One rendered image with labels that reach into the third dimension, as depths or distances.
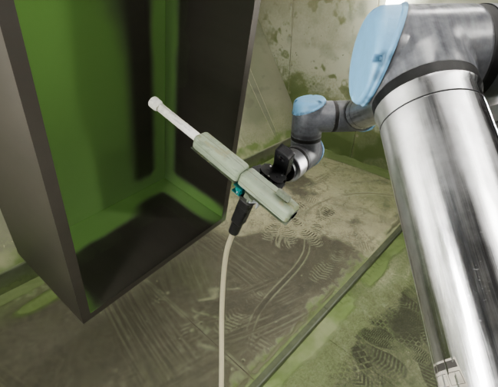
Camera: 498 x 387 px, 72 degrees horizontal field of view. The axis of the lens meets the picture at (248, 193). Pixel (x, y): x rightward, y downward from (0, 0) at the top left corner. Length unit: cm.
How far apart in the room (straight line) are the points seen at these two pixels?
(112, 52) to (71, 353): 111
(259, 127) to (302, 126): 166
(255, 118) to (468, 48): 226
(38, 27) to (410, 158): 89
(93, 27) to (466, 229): 99
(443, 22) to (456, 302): 29
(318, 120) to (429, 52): 60
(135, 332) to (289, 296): 67
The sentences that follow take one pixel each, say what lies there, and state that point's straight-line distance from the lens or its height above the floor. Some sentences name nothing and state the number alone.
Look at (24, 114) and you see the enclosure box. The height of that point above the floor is 108.
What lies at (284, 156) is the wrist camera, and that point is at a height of 89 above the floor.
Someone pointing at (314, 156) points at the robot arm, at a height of 82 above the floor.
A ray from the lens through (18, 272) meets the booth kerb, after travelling 191.
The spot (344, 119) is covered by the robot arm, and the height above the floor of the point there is 93.
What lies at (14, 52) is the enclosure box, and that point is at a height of 117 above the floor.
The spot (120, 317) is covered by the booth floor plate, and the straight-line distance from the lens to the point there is 165.
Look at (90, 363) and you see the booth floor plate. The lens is 155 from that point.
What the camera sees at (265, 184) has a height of 86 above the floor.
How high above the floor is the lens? 126
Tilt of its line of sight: 32 degrees down
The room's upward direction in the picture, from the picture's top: straight up
